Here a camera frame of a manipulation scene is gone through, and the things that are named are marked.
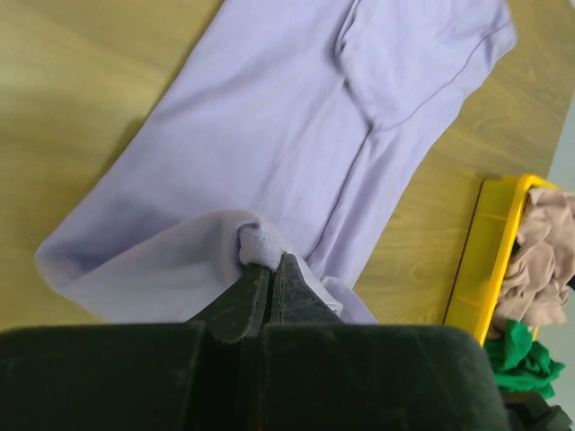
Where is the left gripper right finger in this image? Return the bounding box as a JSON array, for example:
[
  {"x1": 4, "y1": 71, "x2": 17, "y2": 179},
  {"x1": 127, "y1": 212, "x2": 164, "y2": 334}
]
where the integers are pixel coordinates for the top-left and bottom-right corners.
[{"x1": 267, "y1": 253, "x2": 342, "y2": 323}]

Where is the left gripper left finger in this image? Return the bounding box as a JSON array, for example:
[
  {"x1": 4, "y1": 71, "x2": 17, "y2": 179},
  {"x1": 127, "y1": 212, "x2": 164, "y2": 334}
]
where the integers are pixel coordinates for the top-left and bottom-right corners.
[{"x1": 189, "y1": 264, "x2": 272, "y2": 343}]

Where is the lavender t-shirt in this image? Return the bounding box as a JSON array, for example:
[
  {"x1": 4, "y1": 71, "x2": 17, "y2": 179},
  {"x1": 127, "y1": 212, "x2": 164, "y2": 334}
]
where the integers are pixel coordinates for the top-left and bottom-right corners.
[{"x1": 35, "y1": 1, "x2": 516, "y2": 323}]

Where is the yellow plastic tray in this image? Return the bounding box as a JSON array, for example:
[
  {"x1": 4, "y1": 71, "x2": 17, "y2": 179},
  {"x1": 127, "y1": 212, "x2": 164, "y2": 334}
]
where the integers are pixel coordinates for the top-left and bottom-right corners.
[{"x1": 444, "y1": 174, "x2": 559, "y2": 344}]

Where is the green t-shirt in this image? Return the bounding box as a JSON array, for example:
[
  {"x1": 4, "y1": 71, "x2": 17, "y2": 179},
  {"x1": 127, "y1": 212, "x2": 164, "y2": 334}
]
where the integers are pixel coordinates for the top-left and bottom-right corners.
[{"x1": 483, "y1": 320, "x2": 565, "y2": 399}]

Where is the pink t-shirt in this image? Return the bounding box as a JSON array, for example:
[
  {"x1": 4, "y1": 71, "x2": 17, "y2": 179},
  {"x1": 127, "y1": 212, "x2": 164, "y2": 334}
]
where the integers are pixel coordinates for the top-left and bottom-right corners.
[{"x1": 486, "y1": 188, "x2": 574, "y2": 339}]

